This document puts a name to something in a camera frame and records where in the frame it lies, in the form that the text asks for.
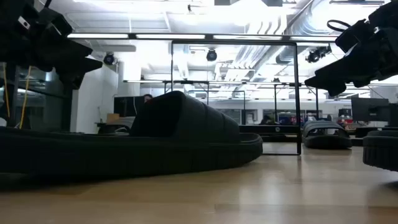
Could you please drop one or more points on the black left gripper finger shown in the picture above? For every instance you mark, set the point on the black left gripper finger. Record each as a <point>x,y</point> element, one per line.
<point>77,70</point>
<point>68,49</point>

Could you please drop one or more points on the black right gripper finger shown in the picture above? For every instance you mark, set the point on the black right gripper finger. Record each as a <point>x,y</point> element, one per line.
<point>329,86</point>
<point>357,67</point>

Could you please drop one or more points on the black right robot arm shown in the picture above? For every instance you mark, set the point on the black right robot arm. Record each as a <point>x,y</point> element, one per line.
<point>385,12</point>

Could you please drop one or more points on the black round ceiling lamp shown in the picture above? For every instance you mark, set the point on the black round ceiling lamp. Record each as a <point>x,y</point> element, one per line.
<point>211,55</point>
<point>109,58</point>

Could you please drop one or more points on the white ceiling light strip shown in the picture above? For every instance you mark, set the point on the white ceiling light strip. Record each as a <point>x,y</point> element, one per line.
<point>171,36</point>
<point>99,36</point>
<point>248,37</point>
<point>314,38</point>

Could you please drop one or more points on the black computer monitor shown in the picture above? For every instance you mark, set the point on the black computer monitor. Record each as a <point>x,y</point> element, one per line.
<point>127,105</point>
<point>393,115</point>
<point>370,109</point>

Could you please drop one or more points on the brown cardboard box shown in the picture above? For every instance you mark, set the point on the brown cardboard box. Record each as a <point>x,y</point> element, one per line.
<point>112,118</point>

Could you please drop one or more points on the dark office desk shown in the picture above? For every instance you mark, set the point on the dark office desk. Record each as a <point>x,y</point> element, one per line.
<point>109,128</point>

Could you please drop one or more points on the person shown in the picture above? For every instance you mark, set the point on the person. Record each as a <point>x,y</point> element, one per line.
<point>148,97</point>

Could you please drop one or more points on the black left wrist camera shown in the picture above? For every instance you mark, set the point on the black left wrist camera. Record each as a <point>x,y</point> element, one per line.
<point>59,26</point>

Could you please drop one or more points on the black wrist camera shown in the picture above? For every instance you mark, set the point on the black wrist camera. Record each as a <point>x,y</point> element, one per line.
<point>354,35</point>
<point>59,26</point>

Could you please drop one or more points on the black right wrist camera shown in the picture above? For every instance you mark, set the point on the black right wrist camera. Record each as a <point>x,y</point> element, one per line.
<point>354,35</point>

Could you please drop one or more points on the black aluminium table frame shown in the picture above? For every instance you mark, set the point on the black aluminium table frame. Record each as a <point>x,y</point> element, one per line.
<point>280,138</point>

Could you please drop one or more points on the wooden shelf with black frame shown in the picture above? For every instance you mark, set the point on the wooden shelf with black frame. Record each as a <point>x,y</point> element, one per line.
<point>264,129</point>

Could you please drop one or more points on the black metal workstation frame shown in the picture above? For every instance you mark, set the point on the black metal workstation frame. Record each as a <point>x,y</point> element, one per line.
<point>186,82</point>

